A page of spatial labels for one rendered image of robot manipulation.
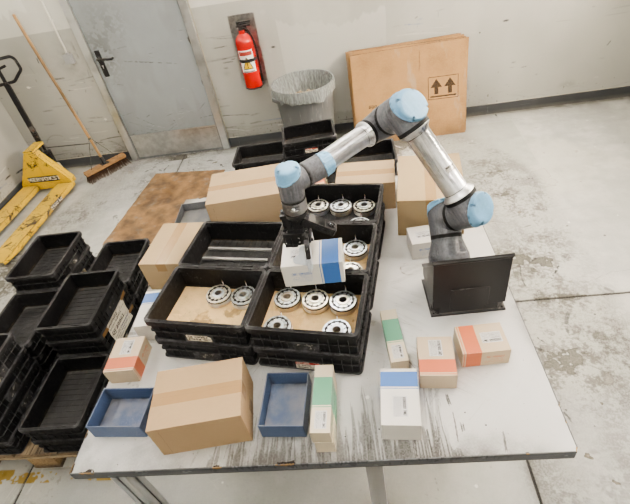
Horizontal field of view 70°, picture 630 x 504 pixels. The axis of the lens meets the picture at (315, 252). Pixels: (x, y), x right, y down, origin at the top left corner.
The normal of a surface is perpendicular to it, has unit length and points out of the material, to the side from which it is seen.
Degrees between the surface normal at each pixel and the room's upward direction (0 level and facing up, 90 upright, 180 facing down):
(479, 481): 0
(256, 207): 90
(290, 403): 0
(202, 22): 90
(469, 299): 90
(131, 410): 0
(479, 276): 90
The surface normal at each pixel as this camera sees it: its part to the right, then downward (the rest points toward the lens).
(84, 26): -0.02, 0.65
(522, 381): -0.15, -0.75
